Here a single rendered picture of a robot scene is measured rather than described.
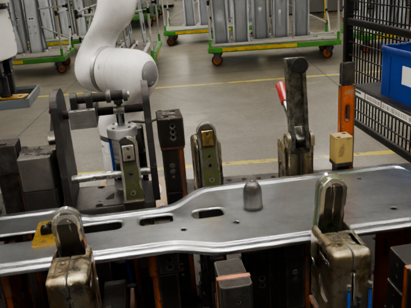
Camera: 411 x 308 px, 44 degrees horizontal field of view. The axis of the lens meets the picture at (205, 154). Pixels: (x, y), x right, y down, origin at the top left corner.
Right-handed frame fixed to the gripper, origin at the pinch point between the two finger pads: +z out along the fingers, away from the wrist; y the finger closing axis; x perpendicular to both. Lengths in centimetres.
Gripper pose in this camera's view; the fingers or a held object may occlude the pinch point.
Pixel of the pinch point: (3, 84)
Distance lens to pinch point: 114.4
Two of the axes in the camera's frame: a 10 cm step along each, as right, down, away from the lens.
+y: -1.2, 3.5, -9.3
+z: 0.7, 9.4, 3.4
